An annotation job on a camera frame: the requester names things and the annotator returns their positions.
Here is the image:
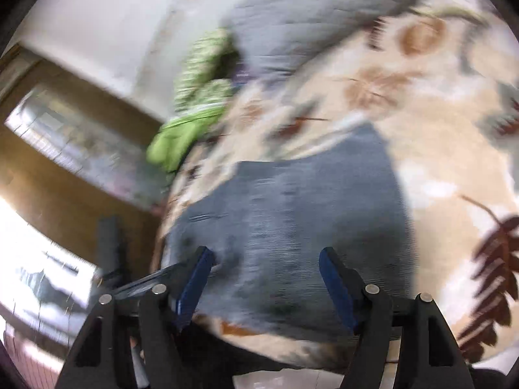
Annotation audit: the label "blue denim jeans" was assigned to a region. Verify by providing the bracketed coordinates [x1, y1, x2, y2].
[163, 124, 414, 342]

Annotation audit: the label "wooden glass-panel door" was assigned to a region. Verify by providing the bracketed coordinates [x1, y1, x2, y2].
[1, 46, 168, 267]

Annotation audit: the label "green patterned quilt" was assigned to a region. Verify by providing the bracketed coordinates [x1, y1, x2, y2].
[147, 28, 236, 173]

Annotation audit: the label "leaf-patterned beige blanket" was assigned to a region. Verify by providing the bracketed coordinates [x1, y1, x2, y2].
[153, 2, 518, 370]

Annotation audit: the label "grey quilted pillow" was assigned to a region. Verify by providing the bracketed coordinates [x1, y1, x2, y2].
[220, 0, 431, 82]

